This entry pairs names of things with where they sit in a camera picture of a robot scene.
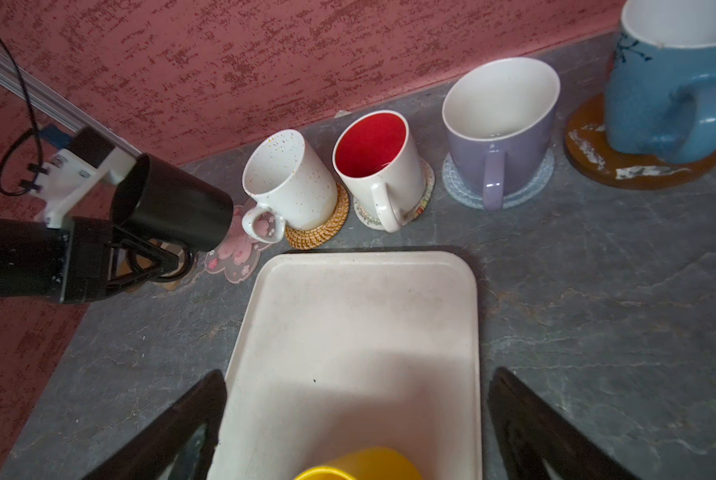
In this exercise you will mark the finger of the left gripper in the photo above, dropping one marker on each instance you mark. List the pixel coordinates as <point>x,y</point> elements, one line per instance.
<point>149,263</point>

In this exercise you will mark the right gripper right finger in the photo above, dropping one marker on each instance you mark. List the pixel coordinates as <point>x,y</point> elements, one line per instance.
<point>533,438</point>

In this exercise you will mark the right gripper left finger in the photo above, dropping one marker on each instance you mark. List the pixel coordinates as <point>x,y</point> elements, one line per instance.
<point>180,443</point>

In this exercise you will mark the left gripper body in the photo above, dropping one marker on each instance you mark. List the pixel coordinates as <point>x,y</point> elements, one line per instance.
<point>68,265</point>

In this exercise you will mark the black mug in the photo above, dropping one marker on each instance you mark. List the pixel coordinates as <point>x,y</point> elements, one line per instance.
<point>159,201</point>

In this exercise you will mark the pink flower coaster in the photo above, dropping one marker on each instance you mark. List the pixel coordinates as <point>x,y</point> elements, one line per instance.
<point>238,255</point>

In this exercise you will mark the beige serving tray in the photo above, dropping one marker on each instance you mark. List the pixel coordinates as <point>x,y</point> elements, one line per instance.
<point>339,352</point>

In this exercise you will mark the brown wicker round coaster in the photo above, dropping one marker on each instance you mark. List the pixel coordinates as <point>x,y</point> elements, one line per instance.
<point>311,239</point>

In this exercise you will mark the grey round coaster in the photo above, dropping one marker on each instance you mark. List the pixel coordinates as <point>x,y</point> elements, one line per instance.
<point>460,192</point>

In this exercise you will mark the red mug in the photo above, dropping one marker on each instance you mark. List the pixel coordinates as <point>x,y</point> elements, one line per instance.
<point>378,161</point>

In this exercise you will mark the brown glossy round coaster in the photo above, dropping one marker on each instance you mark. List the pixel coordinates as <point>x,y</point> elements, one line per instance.
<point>589,153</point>

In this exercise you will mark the white mug purple outside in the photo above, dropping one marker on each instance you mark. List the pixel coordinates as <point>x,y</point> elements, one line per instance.
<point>499,119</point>

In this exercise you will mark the blue mug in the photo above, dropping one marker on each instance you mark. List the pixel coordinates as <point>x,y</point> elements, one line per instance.
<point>660,98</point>

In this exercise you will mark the yellow mug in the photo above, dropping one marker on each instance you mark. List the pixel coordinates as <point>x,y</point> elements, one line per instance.
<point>376,463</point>

